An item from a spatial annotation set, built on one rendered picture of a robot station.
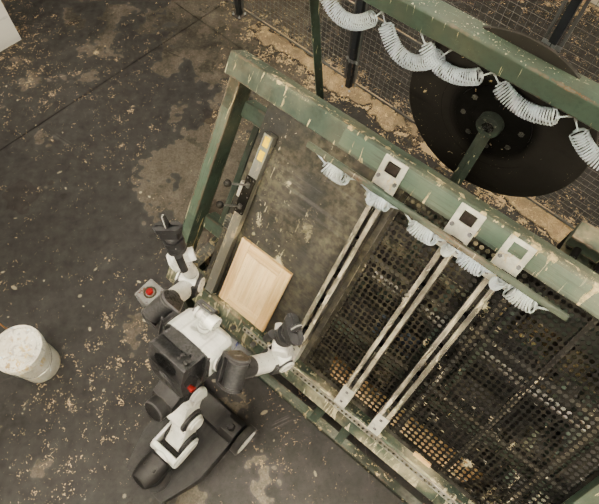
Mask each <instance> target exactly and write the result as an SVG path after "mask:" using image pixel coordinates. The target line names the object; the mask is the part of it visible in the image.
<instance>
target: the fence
mask: <svg viewBox="0 0 599 504"><path fill-rule="evenodd" d="M265 136H267V137H269V138H270V139H271V140H270V142H269V145H268V147H267V149H266V148H265V147H263V146H262V143H263V141H264V138H265ZM277 138H278V137H277V136H276V135H275V134H273V133H272V132H270V131H268V132H264V135H263V138H262V140H261V143H260V146H259V148H258V151H257V153H256V156H255V159H254V161H253V164H252V166H251V169H250V172H249V174H248V175H249V176H251V177H252V178H253V179H255V180H256V182H255V185H254V188H253V190H252V193H251V195H250V198H249V200H248V203H247V205H246V208H245V210H244V213H243V215H240V214H239V213H237V212H236V211H234V214H233V216H232V219H231V221H230V224H229V227H228V229H227V232H226V234H225V237H224V240H223V242H222V245H221V248H220V250H219V253H218V255H217V258H216V261H215V263H214V266H213V269H212V271H211V274H210V276H209V279H208V282H207V284H206V287H205V289H206V290H207V291H208V292H210V293H211V294H212V293H214V292H216V291H217V288H218V286H219V283H220V281H221V278H222V276H223V273H224V271H225V268H226V266H227V263H228V261H229V258H230V256H231V253H232V251H233V248H234V246H235V243H236V241H237V238H238V236H239V233H240V231H241V228H242V226H243V223H244V221H245V218H246V216H247V213H248V211H249V208H250V206H251V203H252V201H253V198H254V196H255V193H256V191H257V188H258V186H259V183H260V181H261V178H262V176H263V173H264V171H265V168H266V166H267V163H268V161H269V158H270V156H271V153H272V151H273V148H274V146H275V143H276V141H277ZM260 149H261V150H262V151H263V152H265V155H264V158H263V160H262V162H260V161H259V160H257V156H258V154H259V151H260Z"/></svg>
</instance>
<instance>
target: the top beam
mask: <svg viewBox="0 0 599 504"><path fill-rule="evenodd" d="M225 73H226V74H228V75H229V76H231V77H232V78H234V79H235V80H237V81H238V82H240V83H241V84H243V85H244V86H246V87H247V88H249V89H250V90H252V91H254V92H255V93H257V94H258V95H260V96H261V97H263V98H264V99H266V100H267V101H269V102H270V103H272V104H273V105H275V106H276V107H278V108H279V109H281V110H282V111H284V112H285V113H287V114H288V115H290V116H291V117H293V118H294V119H296V120H297V121H299V122H300V123H302V124H303V125H305V126H306V127H308V128H310V129H311V130H313V131H314V132H316V133H317V134H319V135H320V136H322V137H323V138H325V139H326V140H328V141H329V142H331V143H332V144H334V145H335V146H337V147H338V148H340V149H341V150H343V151H344V152H346V153H347V154H349V155H350V156H352V157H353V158H355V159H356V160H358V161H359V162H361V163H362V164H364V165H366V166H367V167H369V168H370V169H372V170H373V171H375V172H377V170H378V168H379V166H380V164H381V163H382V161H383V159H384V157H385V155H386V154H387V153H388V154H389V155H391V156H392V157H394V158H395V159H397V160H398V161H400V162H402V163H403V164H405V165H406V166H408V167H409V169H408V171H407V173H406V174H405V176H404V178H403V180H402V181H401V183H400V185H399V186H398V187H399V188H400V189H402V190H403V191H405V192H406V193H408V194H409V195H411V196H412V197H414V198H415V199H417V200H418V201H420V202H422V203H423V204H425V205H426V206H428V207H429V208H431V209H432V210H434V211H435V212H437V213H438V214H440V215H441V216H443V217H444V218H446V219H447V220H449V221H450V219H451V218H452V216H453V215H454V213H455V212H456V210H457V209H458V207H459V206H460V204H461V203H462V202H464V203H465V204H467V205H468V206H470V207H471V208H473V209H475V210H476V211H478V212H479V213H481V214H482V215H484V216H485V217H487V218H486V220H485V221H484V223H483V224H482V225H481V227H480V228H479V229H478V231H477V232H476V234H475V235H474V236H473V237H474V238H476V239H478V240H479V241H481V242H482V243H484V244H485V245H487V246H488V247H490V248H491V249H493V250H494V251H496V252H498V251H499V249H500V248H501V247H502V245H503V244H504V243H505V242H506V240H507V239H508V238H509V236H510V235H511V234H513V235H515V236H517V237H518V238H520V239H521V240H523V241H524V242H526V243H527V244H529V245H530V246H532V247H534V248H535V249H537V250H538V251H537V252H536V253H535V255H534V256H533V257H532V258H531V259H530V261H529V262H528V263H527V264H526V265H525V267H524V268H523V270H524V271H526V272H527V273H529V274H530V275H532V276H534V277H535V278H537V279H538V280H540V281H541V282H543V283H544V284H546V285H547V286H549V287H550V288H552V289H553V290H555V291H556V292H558V293H559V294H561V295H562V296H564V297H565V298H567V299H568V300H570V301H571V302H573V303H574V304H576V305H577V306H579V307H580V308H582V309H583V310H585V311H586V312H588V313H590V314H591V315H593V316H594V317H596V318H597V319H599V274H597V273H596V272H594V271H593V270H591V269H589V268H588V267H586V266H585V265H583V264H582V263H580V262H578V261H577V260H575V259H574V258H572V257H571V256H569V255H567V254H566V253H564V252H563V251H561V250H560V249H558V248H556V247H555V246H553V245H552V244H550V243H549V242H547V241H545V240H544V239H542V238H541V237H539V236H538V235H536V234H534V233H533V232H531V231H530V230H528V229H527V228H525V227H523V226H522V225H520V224H519V223H517V222H516V221H514V220H512V219H511V218H509V217H508V216H506V215H504V214H503V213H501V212H500V211H498V210H497V209H495V208H493V207H492V206H490V205H489V204H487V203H486V202H484V201H482V200H481V199H479V198H478V197H476V196H475V195H473V194H471V193H470V192H468V191H467V190H465V189H464V188H462V187H460V186H459V185H457V184H456V183H454V182H453V181H451V180H449V179H448V178H446V177H445V176H443V175H442V174H440V173H438V172H437V171H435V170H434V169H432V168H430V167H429V166H427V165H426V164H424V163H423V162H421V161H419V160H418V159H416V158H415V157H413V156H412V155H410V154H408V153H407V152H405V151H404V150H402V149H401V148H399V147H397V146H396V145H394V144H393V143H391V142H390V141H388V140H386V139H385V138H383V137H382V136H380V135H379V134H377V133H375V132H374V131H372V130H371V129H369V128H368V127H366V126H364V125H363V124H361V123H360V122H358V121H356V120H355V119H353V118H352V117H350V116H349V115H347V114H345V113H344V112H342V111H341V110H339V109H338V108H336V107H334V106H333V105H331V104H330V103H328V102H327V101H325V100H323V99H322V98H320V97H319V96H317V95H316V94H314V93H312V92H311V91H309V90H308V89H306V88H305V87H303V86H301V85H300V84H298V83H297V82H295V81H294V80H292V79H290V78H289V77H287V76H286V75H284V74H282V73H281V72H279V71H278V70H276V69H275V68H273V67H271V66H270V65H268V64H267V63H265V62H264V61H262V60H260V59H259V58H257V57H256V56H254V55H253V54H251V53H249V52H248V51H246V50H231V51H230V54H229V57H228V60H227V63H226V67H225ZM507 251H508V252H509V253H511V254H512V255H514V256H515V257H517V258H518V259H520V260H521V259H522V258H523V257H524V255H525V254H526V253H527V252H528V250H527V249H525V248H523V247H522V246H520V245H519V244H517V243H516V242H514V243H513V244H512V245H511V247H510V248H509V249H508V250H507Z"/></svg>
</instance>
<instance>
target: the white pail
mask: <svg viewBox="0 0 599 504"><path fill-rule="evenodd" d="M0 325H1V326H2V327H3V328H5V329H6V330H5V331H4V332H3V333H1V334H0V371H2V372H4V373H7V374H10V375H13V376H15V375H17V376H16V377H18V376H19V378H23V379H26V380H28V381H30V382H33V383H42V382H45V381H47V380H49V379H51V378H52V377H53V376H54V375H55V374H56V373H57V371H58V369H59V367H60V356H59V353H58V352H57V351H56V350H55V349H54V348H53V347H52V346H51V345H50V344H49V343H48V342H47V341H46V340H45V338H44V337H43V335H42V334H41V333H40V332H39V331H38V330H37V329H35V328H33V327H32V326H28V325H17V326H13V327H10V328H9V329H7V328H6V327H5V326H3V325H2V324H1V323H0Z"/></svg>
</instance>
